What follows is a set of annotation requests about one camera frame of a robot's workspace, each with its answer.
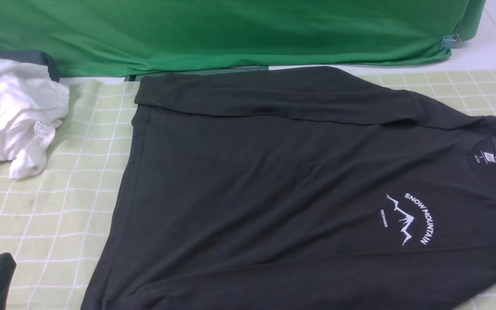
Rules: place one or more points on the dark gray long-sleeve top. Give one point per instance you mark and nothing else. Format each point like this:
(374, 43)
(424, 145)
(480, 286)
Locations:
(299, 189)

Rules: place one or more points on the green checkered tablecloth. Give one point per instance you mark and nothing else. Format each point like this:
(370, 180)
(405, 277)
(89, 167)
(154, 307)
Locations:
(55, 224)

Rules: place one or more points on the white crumpled shirt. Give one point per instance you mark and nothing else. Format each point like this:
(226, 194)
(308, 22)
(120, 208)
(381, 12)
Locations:
(32, 107)

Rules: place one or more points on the dark green metal base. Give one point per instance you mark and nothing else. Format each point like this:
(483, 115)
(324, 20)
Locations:
(202, 72)

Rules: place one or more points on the green backdrop cloth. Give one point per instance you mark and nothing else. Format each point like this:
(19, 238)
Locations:
(118, 38)

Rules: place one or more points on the teal binder clip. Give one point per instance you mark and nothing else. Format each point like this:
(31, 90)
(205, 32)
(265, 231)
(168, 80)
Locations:
(450, 42)

